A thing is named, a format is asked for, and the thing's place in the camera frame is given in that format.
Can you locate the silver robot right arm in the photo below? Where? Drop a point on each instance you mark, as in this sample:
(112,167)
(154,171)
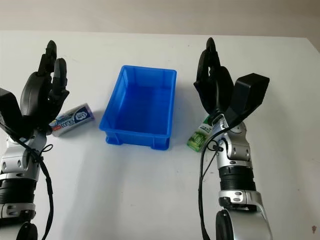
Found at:
(237,152)

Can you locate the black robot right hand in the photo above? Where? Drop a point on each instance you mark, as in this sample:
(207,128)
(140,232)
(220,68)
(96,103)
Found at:
(215,90)

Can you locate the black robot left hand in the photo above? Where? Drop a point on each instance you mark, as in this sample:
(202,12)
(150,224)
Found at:
(35,95)

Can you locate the blue plastic tray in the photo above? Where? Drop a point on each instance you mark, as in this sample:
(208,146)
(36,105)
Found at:
(140,110)

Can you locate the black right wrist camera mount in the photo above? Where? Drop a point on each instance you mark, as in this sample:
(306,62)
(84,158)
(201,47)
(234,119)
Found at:
(250,92)

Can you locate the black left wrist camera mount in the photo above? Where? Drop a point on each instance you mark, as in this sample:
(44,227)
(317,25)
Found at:
(8,110)

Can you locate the purple white gum can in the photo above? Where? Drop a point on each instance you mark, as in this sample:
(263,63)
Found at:
(75,118)

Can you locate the green white long box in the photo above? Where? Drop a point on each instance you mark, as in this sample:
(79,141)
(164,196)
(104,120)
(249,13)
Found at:
(198,137)

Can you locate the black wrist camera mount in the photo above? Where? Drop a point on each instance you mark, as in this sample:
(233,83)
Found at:
(250,92)
(8,110)

